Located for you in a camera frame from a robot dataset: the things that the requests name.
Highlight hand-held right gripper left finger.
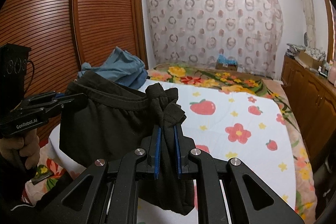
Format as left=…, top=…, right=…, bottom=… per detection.
left=37, top=126, right=162, bottom=224

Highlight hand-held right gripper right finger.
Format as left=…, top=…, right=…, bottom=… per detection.
left=173, top=124, right=306, bottom=224

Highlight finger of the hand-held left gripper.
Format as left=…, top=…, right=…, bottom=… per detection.
left=39, top=93, right=88, bottom=119
left=19, top=91, right=66, bottom=109

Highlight black pants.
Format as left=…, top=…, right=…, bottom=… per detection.
left=59, top=70, right=196, bottom=216

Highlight light blue folded pants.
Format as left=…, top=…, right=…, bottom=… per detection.
left=80, top=47, right=146, bottom=88

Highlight person's left hand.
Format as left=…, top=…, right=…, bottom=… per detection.
left=0, top=131, right=41, bottom=171

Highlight strawberry print bed sheet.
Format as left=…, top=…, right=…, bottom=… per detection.
left=49, top=77, right=300, bottom=224

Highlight bed with strawberry sheet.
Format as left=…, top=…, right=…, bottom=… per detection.
left=22, top=63, right=317, bottom=224

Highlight wooden slatted wardrobe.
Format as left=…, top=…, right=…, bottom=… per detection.
left=0, top=0, right=149, bottom=141

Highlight small cardboard box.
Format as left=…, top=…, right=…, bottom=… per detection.
left=216, top=54, right=239, bottom=72

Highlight circle print sheer curtain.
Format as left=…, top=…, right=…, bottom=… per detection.
left=142, top=0, right=284, bottom=81

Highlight wooden cabinet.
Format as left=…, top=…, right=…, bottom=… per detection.
left=282, top=55, right=336, bottom=162

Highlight dark object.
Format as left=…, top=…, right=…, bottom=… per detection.
left=312, top=148, right=336, bottom=215

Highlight cardboard box with patterned cloth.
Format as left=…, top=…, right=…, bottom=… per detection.
left=286, top=42, right=327, bottom=70

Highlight pink container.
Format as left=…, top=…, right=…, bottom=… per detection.
left=328, top=58, right=336, bottom=86

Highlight beige side curtain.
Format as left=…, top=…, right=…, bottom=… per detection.
left=290, top=0, right=317, bottom=52

